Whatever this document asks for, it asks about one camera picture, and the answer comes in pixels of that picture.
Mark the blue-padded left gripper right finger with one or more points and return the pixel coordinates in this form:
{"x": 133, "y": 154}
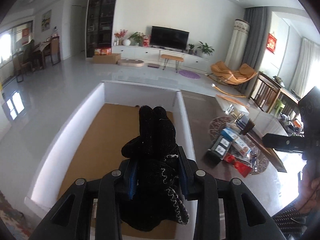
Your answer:
{"x": 245, "y": 217}

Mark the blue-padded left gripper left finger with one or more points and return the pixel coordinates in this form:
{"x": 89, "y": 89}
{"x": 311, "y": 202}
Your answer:
{"x": 70, "y": 217}

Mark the red foil packet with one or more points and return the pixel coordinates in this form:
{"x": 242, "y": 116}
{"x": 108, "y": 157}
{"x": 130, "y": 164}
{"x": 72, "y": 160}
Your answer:
{"x": 241, "y": 167}

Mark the black rectangular box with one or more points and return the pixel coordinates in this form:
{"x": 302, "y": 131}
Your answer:
{"x": 218, "y": 149}

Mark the blue white medicine box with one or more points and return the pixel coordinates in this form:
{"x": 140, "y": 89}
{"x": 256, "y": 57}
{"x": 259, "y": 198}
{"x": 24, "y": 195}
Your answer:
{"x": 236, "y": 141}

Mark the black knit glove white trim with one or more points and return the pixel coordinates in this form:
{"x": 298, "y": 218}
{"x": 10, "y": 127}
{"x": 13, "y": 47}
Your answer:
{"x": 155, "y": 193}

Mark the patterned sleeve forearm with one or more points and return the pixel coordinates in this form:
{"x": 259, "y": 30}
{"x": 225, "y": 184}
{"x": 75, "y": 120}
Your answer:
{"x": 290, "y": 221}

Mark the person's right hand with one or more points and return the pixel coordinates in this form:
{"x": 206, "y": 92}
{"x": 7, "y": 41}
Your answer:
{"x": 307, "y": 188}

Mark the wooden side desk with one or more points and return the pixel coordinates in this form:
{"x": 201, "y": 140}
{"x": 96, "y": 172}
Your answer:
{"x": 287, "y": 103}

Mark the dark wooden chair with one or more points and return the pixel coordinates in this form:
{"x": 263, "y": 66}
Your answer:
{"x": 265, "y": 92}

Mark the bagged wooden sticks bundle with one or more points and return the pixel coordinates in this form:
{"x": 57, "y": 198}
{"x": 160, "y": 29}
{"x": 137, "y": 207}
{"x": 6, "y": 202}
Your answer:
{"x": 240, "y": 120}

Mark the white storage box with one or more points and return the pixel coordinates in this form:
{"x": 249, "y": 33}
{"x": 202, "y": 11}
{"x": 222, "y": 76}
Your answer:
{"x": 89, "y": 143}

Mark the white flat box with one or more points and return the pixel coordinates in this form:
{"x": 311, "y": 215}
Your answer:
{"x": 227, "y": 104}

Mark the white standing air conditioner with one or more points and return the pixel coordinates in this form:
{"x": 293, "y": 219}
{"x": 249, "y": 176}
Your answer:
{"x": 237, "y": 45}

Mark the orange lounge chair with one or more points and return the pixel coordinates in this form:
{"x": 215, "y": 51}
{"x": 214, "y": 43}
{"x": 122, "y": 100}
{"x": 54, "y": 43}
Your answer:
{"x": 221, "y": 73}

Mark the purple round mat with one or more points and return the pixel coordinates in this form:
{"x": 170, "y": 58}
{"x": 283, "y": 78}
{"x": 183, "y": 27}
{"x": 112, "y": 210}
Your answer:
{"x": 189, "y": 74}

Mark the grey curtain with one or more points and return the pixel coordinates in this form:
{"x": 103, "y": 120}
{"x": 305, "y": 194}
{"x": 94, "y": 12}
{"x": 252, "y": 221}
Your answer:
{"x": 259, "y": 21}

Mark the green potted plant right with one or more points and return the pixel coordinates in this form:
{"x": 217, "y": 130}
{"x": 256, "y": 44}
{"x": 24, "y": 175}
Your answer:
{"x": 205, "y": 49}

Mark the green potted plant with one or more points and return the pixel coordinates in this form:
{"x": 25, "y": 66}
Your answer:
{"x": 137, "y": 38}
{"x": 205, "y": 49}

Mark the wooden stool hairpin legs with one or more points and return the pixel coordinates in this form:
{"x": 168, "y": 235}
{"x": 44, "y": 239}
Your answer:
{"x": 178, "y": 60}

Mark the cardboard box on floor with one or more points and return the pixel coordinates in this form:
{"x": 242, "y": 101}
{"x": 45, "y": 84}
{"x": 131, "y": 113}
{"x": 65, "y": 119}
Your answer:
{"x": 105, "y": 56}

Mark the dining table with chairs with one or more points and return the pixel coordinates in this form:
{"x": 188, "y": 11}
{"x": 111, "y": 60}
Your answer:
{"x": 34, "y": 56}

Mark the black flat television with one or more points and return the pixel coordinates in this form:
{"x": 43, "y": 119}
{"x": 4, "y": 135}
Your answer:
{"x": 168, "y": 38}

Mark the white tv cabinet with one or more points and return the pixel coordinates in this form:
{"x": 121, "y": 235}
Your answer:
{"x": 154, "y": 55}

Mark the green potted plant left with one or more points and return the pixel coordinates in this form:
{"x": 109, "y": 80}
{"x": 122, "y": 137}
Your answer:
{"x": 137, "y": 38}

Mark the red flowers white vase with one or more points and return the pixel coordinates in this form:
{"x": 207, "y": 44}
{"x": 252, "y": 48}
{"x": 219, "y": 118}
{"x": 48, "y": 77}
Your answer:
{"x": 120, "y": 35}

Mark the black glass display cabinet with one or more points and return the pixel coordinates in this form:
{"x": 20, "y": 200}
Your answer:
{"x": 99, "y": 25}

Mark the red wall decoration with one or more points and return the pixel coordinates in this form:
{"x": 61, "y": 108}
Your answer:
{"x": 271, "y": 43}

